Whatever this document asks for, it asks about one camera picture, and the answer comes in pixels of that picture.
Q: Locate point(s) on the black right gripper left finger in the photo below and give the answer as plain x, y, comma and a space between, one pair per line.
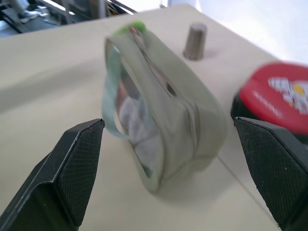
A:
60, 178

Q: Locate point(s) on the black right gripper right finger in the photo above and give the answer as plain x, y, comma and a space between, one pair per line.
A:
272, 166

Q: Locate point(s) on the grey zippered pouch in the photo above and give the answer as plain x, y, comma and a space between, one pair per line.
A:
168, 108

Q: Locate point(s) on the black container with red lid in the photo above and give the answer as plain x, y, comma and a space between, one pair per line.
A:
276, 93

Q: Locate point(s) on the grey metal cup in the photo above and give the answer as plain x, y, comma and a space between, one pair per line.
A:
195, 41

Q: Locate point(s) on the dark metal rack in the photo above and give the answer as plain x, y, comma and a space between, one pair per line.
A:
55, 12

